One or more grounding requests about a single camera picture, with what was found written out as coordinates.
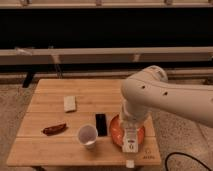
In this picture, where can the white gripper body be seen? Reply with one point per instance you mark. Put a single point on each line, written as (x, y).
(130, 140)

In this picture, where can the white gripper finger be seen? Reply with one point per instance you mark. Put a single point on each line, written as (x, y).
(130, 164)

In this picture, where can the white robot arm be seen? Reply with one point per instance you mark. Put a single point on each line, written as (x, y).
(149, 88)

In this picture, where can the orange ceramic bowl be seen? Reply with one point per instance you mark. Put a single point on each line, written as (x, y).
(117, 132)

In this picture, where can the black rectangular bar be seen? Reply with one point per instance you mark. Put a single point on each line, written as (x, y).
(101, 124)

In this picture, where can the wooden table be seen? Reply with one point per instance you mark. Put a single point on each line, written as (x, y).
(33, 148)

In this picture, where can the white sponge block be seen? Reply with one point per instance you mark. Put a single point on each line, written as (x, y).
(69, 103)

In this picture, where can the red-brown sausage toy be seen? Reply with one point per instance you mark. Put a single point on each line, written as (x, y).
(54, 129)

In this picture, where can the grey metal rail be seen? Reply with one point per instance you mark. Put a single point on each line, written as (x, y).
(31, 56)

